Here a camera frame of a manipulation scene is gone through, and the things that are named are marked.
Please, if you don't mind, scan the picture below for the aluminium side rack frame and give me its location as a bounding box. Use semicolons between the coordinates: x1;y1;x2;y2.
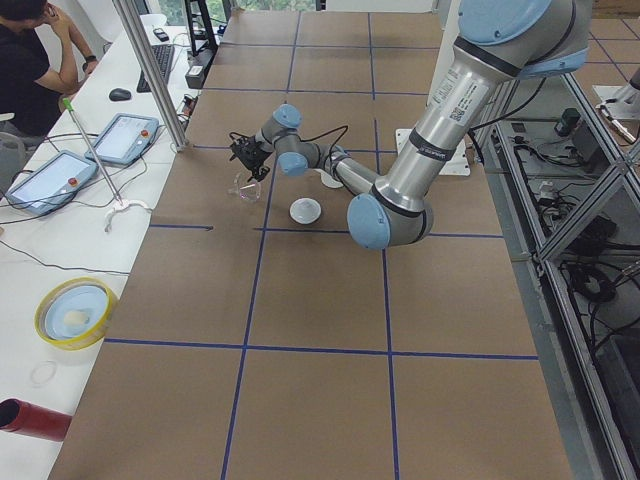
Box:
479;75;639;479

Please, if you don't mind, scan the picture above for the person in black shirt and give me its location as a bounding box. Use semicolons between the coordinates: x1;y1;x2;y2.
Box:
1;0;98;137

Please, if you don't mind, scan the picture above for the blue teach pendant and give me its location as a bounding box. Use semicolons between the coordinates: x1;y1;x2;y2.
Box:
6;150;98;215
92;113;159;166

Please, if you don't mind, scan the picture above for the light blue plate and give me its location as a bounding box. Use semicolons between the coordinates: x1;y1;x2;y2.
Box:
44;285;108;340

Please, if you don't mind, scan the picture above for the near blue teach pendant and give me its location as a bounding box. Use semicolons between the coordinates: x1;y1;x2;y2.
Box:
6;150;98;215

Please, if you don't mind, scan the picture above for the black keyboard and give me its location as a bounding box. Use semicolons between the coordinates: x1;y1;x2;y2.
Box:
136;43;176;94

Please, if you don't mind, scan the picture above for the black computer mouse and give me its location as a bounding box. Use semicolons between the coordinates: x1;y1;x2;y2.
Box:
109;88;132;102

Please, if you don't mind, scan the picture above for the far blue teach pendant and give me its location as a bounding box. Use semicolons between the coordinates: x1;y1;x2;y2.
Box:
92;113;159;166

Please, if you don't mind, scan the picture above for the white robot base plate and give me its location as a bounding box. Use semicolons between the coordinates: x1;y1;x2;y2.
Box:
395;128;471;177

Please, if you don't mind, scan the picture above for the red cylinder tube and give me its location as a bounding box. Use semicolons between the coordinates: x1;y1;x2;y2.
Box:
1;398;72;442

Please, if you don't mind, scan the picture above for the clear round lid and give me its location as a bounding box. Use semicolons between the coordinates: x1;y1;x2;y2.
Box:
29;360;58;387

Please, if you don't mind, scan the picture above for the small white saucer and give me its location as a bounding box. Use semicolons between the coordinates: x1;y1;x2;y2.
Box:
320;170;343;189

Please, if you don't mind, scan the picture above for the aluminium frame post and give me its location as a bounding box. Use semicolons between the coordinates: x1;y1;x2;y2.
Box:
113;0;188;152

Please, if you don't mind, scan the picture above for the black power adapter box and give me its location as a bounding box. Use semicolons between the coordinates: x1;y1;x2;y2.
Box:
185;49;215;90

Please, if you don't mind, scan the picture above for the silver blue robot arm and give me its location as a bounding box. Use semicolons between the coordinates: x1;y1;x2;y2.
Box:
230;1;593;250

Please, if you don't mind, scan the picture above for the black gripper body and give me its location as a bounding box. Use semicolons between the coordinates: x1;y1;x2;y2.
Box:
230;137;265;170

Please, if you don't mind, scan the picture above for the white ceramic cup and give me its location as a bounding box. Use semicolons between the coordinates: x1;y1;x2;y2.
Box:
289;197;322;225

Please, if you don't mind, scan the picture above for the grabber stick with green handle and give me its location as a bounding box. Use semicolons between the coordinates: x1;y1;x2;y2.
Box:
62;98;152;233

